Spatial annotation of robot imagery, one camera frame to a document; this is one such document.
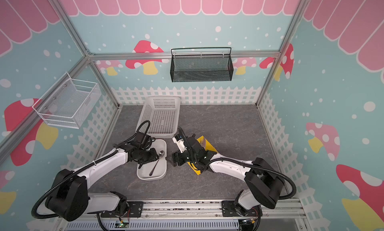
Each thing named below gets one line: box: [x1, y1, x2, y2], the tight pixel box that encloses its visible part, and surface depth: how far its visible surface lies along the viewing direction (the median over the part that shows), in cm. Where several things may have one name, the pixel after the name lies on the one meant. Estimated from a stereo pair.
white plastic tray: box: [136, 139, 167, 181], surface depth 89 cm
